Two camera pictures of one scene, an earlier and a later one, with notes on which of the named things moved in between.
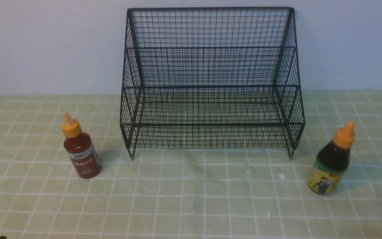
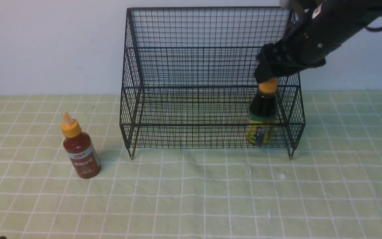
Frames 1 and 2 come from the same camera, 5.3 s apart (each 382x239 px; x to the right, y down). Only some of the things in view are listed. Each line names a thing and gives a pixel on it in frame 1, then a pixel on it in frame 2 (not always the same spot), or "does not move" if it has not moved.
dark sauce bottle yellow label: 332,161 to 263,114
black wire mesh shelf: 212,78 does not move
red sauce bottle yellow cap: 79,149 does not move
